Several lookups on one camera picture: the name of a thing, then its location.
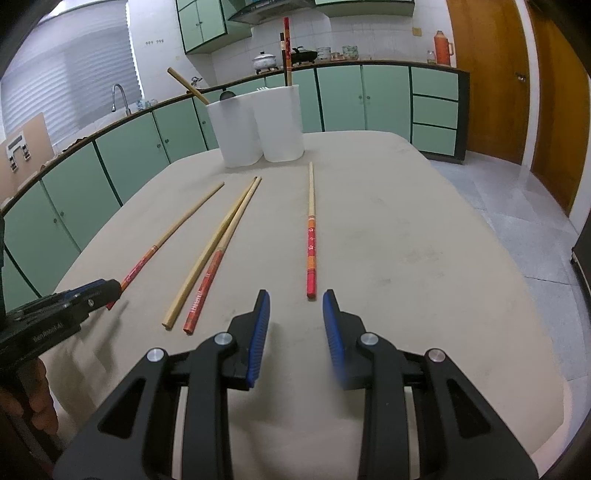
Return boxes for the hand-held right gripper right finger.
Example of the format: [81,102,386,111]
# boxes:
[322,289,539,480]

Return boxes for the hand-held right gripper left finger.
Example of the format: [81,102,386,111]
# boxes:
[55,290,271,480]

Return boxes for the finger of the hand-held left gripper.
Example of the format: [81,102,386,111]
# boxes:
[55,280,108,303]
[69,279,122,324]

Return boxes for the red-ended bamboo chopstick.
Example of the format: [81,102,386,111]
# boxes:
[283,17,295,88]
[183,177,262,336]
[105,182,225,311]
[306,161,319,298]

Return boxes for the plain wooden chopstick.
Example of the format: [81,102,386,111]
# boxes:
[161,176,258,329]
[167,68,210,105]

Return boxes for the white double utensil holder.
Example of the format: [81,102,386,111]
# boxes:
[206,84,305,168]

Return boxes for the person's left hand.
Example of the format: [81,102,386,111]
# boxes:
[0,357,59,419]

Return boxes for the brown cardboard board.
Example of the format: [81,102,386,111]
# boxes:
[0,113,55,204]

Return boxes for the metal kitchen faucet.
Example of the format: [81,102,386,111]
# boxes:
[112,84,131,116]

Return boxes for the white window blind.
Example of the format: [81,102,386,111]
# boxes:
[0,0,141,148]

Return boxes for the green lower kitchen cabinets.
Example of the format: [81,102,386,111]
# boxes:
[0,62,471,301]

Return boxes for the green kitchen cabinets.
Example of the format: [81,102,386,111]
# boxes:
[0,62,471,301]
[175,0,416,55]

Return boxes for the dark glass cabinet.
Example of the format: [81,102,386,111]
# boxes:
[571,217,591,278]

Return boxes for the white lidded pot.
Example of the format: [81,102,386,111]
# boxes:
[252,52,281,75]

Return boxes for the green upper kitchen cabinets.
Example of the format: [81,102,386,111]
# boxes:
[175,0,416,55]

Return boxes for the closed wooden door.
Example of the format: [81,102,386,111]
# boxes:
[445,0,529,164]

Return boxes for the orange thermos flask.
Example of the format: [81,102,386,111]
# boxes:
[433,30,455,65]

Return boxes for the open wooden door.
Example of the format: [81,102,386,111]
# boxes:
[529,0,591,217]

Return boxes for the black range hood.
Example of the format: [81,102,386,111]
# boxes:
[228,0,317,25]

